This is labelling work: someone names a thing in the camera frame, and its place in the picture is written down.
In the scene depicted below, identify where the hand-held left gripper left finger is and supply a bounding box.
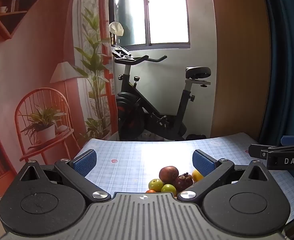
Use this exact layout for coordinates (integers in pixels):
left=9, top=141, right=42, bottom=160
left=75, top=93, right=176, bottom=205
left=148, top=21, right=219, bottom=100
left=17, top=149, right=112, bottom=202

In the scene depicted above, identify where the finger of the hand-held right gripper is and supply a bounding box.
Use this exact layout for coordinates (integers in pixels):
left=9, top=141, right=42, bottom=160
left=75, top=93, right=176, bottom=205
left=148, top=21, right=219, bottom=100
left=281, top=135, right=294, bottom=147
left=249, top=144, right=294, bottom=159

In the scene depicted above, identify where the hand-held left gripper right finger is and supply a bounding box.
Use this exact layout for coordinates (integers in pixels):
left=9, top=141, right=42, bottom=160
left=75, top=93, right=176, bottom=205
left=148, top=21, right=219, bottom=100
left=177, top=149, right=272, bottom=202

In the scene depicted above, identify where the yellow lemon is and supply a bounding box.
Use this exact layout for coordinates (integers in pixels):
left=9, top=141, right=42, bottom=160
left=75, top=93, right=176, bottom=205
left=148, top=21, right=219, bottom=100
left=191, top=169, right=204, bottom=182

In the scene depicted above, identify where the dark purple mangosteen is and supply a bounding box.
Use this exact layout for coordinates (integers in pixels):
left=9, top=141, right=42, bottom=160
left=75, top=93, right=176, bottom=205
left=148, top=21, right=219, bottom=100
left=173, top=172, right=194, bottom=192

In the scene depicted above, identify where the red apple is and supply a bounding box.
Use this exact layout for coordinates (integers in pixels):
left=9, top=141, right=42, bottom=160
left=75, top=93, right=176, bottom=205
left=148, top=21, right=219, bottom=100
left=159, top=166, right=179, bottom=184

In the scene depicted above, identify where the blue checked tablecloth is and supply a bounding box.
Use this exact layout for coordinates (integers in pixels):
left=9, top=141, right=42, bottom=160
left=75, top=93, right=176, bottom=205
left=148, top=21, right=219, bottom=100
left=72, top=132, right=294, bottom=227

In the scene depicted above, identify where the small green apple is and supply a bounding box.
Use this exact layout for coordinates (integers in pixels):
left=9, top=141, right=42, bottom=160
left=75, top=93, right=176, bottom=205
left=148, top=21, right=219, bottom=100
left=161, top=184, right=176, bottom=196

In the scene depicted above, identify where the large green apple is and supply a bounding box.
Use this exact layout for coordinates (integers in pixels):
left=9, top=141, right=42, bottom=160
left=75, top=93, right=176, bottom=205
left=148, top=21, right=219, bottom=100
left=148, top=179, right=164, bottom=191

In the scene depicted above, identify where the dark blue curtain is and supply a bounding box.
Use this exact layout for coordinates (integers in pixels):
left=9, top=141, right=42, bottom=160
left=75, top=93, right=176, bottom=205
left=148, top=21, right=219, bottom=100
left=259, top=0, right=294, bottom=147

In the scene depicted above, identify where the black exercise bike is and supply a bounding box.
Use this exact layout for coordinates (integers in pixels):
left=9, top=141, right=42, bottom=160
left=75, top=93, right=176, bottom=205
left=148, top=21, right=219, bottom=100
left=111, top=44, right=211, bottom=142

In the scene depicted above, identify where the brown wooden board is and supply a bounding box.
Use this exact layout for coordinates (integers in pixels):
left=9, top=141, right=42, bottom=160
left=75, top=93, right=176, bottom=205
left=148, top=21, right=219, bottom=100
left=209, top=0, right=272, bottom=139

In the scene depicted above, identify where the white crumpled bag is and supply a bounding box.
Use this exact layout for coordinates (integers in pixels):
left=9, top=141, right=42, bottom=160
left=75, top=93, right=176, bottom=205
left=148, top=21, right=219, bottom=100
left=109, top=21, right=124, bottom=44

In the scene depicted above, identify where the window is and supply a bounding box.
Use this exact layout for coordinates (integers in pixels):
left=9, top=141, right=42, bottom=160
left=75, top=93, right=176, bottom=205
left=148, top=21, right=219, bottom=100
left=113, top=0, right=190, bottom=50

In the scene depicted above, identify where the wall poster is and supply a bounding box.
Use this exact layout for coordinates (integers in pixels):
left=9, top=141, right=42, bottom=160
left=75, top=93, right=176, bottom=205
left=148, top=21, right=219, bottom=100
left=0, top=0, right=117, bottom=198

